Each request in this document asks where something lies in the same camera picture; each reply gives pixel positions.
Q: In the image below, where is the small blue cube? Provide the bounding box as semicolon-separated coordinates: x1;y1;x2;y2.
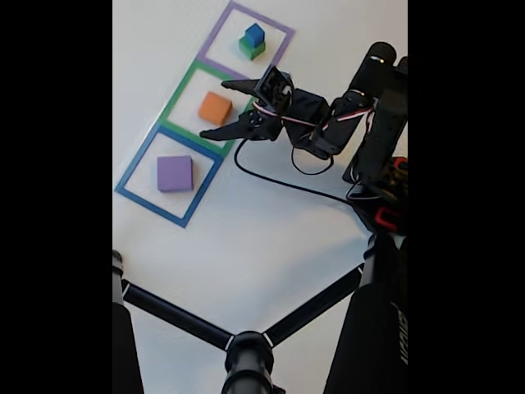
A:
244;22;265;46

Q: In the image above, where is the purple square frame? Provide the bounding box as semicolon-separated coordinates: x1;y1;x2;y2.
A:
197;0;296;81

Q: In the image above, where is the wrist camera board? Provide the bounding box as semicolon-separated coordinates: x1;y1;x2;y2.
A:
253;64;294;112

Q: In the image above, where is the green square frame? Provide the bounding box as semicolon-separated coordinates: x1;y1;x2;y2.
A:
157;57;258;159

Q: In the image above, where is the orange block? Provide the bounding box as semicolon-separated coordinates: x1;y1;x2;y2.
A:
199;90;234;127

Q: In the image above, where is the green block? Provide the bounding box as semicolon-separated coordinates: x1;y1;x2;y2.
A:
238;35;267;62

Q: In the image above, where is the purple block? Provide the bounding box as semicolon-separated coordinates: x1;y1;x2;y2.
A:
157;154;194;193

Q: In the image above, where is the black cable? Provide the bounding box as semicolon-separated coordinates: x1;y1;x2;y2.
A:
233;137;358;204

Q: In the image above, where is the blue square frame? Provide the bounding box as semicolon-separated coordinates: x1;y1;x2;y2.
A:
114;124;224;229

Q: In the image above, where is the red white servo cable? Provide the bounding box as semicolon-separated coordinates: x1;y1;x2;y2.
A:
250;84;385;202

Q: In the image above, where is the black camera tripod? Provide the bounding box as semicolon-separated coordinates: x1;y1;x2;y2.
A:
112;233;409;394

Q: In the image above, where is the black red table clamp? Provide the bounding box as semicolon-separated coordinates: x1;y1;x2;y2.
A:
373;206;401;231

